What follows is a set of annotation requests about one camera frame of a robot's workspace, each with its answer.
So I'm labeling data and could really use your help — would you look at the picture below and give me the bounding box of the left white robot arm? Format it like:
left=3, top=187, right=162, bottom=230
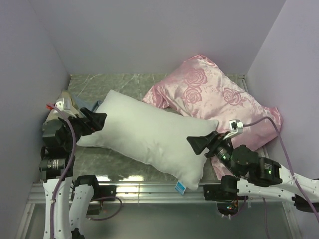
left=39, top=104, right=107, bottom=239

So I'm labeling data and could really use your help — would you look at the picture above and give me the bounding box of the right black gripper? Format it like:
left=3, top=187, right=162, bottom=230
left=185, top=129, right=240, bottom=177

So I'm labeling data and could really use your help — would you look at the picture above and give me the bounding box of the aluminium front rail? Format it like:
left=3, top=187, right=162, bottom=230
left=24, top=181, right=250, bottom=205

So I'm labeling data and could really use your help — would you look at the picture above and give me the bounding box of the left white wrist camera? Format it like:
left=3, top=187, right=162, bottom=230
left=46, top=97, right=79, bottom=120

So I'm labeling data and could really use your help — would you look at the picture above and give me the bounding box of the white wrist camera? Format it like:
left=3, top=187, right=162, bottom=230
left=223, top=119, right=244, bottom=140
left=46, top=97, right=79, bottom=120

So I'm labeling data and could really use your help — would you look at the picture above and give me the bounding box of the purple cable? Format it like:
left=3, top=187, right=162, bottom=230
left=48, top=104, right=123, bottom=239
left=243, top=117, right=319, bottom=220

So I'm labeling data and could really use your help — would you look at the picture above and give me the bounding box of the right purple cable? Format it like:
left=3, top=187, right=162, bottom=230
left=243, top=117, right=319, bottom=220

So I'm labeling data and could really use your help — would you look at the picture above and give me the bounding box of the pink rose satin pillow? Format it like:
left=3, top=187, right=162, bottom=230
left=142, top=54, right=284, bottom=180

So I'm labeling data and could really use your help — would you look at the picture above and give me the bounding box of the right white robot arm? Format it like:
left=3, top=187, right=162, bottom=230
left=186, top=131, right=319, bottom=212

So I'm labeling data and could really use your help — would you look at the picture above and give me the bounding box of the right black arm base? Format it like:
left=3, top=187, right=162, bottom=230
left=203, top=184, right=239, bottom=218

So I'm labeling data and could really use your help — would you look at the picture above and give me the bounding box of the green beige patchwork pillowcase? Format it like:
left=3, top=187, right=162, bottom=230
left=43, top=90, right=101, bottom=125

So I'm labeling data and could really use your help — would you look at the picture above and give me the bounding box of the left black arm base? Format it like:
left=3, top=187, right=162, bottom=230
left=86, top=185, right=117, bottom=216

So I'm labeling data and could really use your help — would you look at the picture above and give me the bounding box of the white pillow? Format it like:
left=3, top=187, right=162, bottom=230
left=77, top=90, right=219, bottom=190

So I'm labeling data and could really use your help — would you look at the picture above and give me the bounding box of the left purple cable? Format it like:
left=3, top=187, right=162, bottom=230
left=48, top=104, right=123, bottom=239

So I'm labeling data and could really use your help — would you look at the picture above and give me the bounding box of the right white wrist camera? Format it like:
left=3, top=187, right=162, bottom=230
left=223, top=119, right=244, bottom=140

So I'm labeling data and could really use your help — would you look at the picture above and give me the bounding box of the blue pillow care label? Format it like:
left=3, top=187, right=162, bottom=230
left=175, top=181, right=187, bottom=195

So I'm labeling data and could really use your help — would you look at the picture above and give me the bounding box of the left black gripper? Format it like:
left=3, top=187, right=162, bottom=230
left=58, top=106, right=106, bottom=150

